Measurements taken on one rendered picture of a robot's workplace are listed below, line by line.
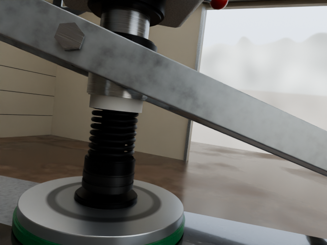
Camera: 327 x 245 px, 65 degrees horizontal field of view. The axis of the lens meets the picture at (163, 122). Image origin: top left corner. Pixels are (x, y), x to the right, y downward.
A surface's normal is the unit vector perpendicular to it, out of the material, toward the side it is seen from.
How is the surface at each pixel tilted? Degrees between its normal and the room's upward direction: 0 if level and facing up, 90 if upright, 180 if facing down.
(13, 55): 90
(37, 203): 0
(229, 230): 0
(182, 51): 90
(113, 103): 90
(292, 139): 90
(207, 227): 0
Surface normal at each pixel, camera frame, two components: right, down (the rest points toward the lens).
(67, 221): 0.11, -0.99
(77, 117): -0.38, 0.00
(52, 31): 0.19, 0.07
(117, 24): -0.11, 0.04
